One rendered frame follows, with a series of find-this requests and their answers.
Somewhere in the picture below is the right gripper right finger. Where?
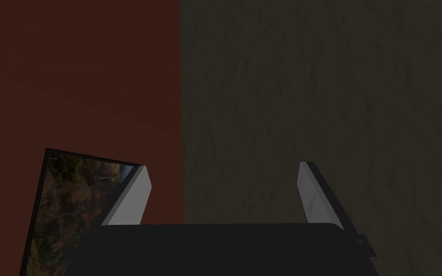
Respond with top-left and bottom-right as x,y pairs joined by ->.
297,161 -> 354,232

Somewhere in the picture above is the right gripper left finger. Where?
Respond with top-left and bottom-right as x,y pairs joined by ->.
100,164 -> 152,227

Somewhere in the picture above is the black framed landscape picture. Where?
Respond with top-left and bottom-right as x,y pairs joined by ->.
18,147 -> 145,276

